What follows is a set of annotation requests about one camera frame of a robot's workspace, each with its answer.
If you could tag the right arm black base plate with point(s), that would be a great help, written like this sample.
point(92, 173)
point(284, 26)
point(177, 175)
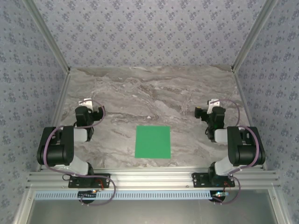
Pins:
point(198, 180)

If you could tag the black adapter board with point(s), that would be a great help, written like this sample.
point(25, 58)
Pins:
point(219, 196)
point(86, 194)

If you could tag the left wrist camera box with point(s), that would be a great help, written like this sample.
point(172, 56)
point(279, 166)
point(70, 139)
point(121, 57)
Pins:
point(85, 102)

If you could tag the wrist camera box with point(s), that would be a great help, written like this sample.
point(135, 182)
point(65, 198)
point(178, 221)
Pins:
point(213, 103)
point(85, 102)

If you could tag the green square paper sheet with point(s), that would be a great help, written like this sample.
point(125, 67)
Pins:
point(153, 142)

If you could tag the aluminium side rail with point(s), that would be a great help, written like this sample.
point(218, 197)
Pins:
point(62, 93)
point(242, 93)

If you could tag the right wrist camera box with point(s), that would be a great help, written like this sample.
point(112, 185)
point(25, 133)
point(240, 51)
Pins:
point(213, 103)

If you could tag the aluminium frame post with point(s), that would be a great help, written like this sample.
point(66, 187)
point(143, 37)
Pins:
point(48, 35)
point(253, 35)

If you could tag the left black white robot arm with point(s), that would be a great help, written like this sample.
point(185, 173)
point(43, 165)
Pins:
point(58, 149)

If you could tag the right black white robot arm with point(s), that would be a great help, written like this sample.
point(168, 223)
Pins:
point(243, 149)

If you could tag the aluminium cross rail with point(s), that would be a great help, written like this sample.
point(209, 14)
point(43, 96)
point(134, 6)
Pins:
point(151, 178)

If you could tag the grey metal panel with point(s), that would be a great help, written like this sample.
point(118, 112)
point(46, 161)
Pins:
point(149, 212)

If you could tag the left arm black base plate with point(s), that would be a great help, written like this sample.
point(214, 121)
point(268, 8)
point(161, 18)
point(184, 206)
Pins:
point(72, 183)

